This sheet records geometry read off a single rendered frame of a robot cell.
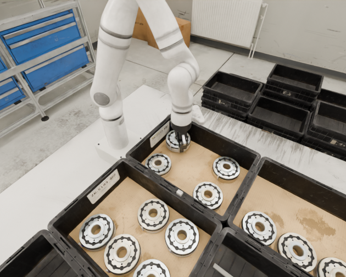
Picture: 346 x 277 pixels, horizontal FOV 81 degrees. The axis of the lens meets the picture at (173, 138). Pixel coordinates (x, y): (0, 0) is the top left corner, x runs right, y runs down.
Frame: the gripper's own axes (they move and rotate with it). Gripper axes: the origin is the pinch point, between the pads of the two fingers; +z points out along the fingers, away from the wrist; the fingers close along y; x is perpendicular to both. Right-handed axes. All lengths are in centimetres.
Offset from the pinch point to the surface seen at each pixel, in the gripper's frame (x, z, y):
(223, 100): 52, 34, -65
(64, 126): -93, 89, -122
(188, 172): 0.9, 4.7, 10.8
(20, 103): -123, 59, -128
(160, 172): -9.7, 1.6, 10.4
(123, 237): -24.2, 2.1, 30.3
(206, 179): 6.9, 4.6, 15.0
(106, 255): -29.2, 2.2, 34.4
